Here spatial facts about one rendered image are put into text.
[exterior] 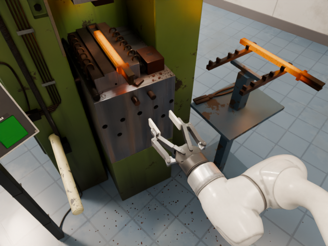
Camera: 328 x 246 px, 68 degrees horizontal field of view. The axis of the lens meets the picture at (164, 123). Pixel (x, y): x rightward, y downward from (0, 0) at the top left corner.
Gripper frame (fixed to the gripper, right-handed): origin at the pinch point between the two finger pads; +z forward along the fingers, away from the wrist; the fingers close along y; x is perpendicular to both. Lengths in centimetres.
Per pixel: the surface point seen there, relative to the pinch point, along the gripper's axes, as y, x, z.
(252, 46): 64, -5, 27
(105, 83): -8.4, -5.5, 35.1
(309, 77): 67, -4, -4
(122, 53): 4.1, -0.8, 45.4
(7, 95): -40.5, 8.9, 26.3
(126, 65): 0.8, 1.9, 32.4
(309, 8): 266, -66, 127
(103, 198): -27, -100, 37
